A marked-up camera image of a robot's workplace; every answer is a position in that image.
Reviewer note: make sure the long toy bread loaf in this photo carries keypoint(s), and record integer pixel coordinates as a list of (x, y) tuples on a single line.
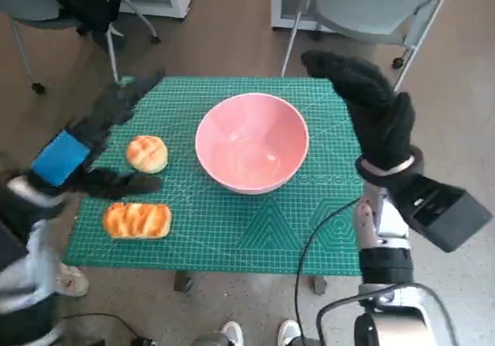
[(137, 220)]

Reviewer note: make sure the round toy bread bun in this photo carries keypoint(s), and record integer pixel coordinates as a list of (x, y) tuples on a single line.
[(147, 154)]

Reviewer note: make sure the green cutting mat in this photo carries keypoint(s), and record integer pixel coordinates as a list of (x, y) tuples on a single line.
[(216, 230)]

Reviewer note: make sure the grey table leg bracket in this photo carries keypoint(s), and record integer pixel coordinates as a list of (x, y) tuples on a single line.
[(320, 286), (183, 282)]

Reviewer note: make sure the small black floor device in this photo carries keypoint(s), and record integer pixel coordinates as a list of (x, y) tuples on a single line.
[(142, 341)]

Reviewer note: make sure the grey mesh back chair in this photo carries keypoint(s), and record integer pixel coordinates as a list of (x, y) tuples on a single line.
[(363, 1)]

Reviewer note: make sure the black left hand blue tape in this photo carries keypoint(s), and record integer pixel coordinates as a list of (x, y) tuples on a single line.
[(62, 156)]

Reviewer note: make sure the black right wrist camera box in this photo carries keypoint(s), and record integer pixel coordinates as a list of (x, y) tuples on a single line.
[(444, 214)]

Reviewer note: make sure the pink bowl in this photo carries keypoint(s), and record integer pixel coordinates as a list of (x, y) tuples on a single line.
[(251, 141)]

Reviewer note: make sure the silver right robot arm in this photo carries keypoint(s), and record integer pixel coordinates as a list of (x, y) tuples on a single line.
[(386, 268)]

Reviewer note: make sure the person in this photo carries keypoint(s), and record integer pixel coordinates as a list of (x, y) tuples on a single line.
[(85, 1), (73, 282)]

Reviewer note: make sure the black knitted gloved right hand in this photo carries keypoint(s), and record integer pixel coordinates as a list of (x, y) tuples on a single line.
[(379, 121)]

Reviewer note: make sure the grey blue seat chair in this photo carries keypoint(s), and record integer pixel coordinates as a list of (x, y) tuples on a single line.
[(23, 1)]

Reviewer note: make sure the white shoe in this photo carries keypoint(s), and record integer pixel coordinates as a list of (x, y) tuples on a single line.
[(233, 334), (289, 333)]

